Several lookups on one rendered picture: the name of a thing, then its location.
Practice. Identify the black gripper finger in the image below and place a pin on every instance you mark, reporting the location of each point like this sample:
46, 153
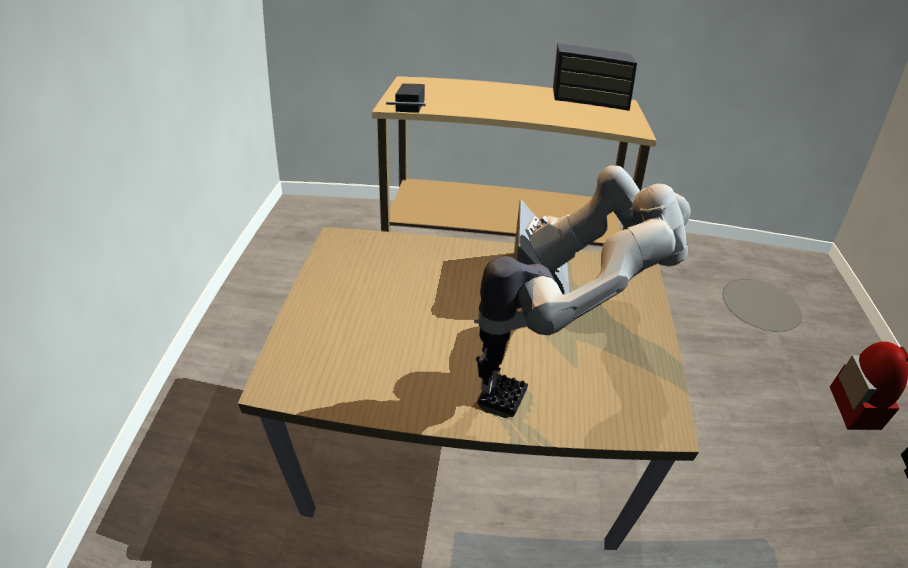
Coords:
497, 362
485, 372

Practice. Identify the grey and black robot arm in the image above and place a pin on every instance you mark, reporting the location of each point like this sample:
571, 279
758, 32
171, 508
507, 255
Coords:
506, 282

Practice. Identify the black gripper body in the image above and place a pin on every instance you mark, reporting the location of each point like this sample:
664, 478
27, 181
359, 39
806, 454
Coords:
491, 341

